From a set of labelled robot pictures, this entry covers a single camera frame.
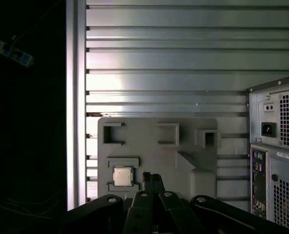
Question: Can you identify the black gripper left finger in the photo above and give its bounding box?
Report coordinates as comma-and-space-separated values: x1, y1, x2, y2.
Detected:
61, 172, 155, 234

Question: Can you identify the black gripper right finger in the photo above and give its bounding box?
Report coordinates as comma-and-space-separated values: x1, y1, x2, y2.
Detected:
152, 173, 289, 234

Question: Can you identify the silver topped CPU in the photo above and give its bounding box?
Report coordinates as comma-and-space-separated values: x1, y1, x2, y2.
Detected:
112, 166, 137, 188

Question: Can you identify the grey parts rack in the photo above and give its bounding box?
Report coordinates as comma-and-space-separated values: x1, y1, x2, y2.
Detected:
97, 117, 218, 203

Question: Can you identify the black open PC case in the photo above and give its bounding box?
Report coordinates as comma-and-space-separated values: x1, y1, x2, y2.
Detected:
246, 73, 289, 226

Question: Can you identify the grey power supply white label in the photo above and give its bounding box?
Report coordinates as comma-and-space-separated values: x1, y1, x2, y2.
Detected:
258, 87, 289, 148

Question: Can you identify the white power strip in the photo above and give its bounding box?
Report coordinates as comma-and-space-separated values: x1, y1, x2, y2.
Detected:
0, 40, 35, 67

